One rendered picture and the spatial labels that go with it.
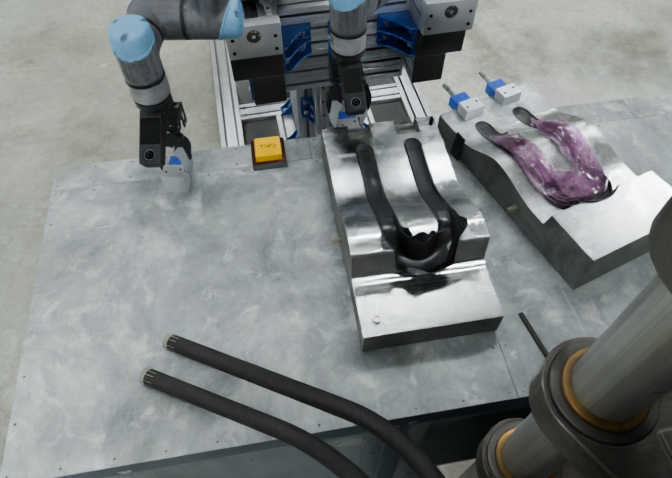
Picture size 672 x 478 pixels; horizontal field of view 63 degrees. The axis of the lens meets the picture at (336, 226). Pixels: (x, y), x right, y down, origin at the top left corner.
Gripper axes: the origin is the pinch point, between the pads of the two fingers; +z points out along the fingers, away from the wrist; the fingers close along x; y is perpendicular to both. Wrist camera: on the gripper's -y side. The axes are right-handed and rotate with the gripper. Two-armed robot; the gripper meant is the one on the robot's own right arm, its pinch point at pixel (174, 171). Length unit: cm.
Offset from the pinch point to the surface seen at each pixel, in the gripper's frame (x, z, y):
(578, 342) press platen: -60, -44, -59
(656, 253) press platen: -56, -65, -64
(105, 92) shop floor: 79, 84, 125
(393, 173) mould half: -48.3, -3.7, -3.1
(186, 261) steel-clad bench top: -5.4, 4.7, -20.7
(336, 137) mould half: -35.9, -4.3, 6.7
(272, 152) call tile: -21.1, 1.0, 7.0
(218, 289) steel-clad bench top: -13.0, 4.7, -27.1
